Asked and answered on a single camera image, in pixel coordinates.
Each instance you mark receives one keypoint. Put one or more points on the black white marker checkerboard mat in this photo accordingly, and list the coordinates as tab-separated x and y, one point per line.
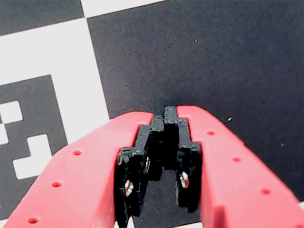
166	47

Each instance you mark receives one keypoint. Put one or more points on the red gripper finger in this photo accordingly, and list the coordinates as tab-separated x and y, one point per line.
232	180
78	185

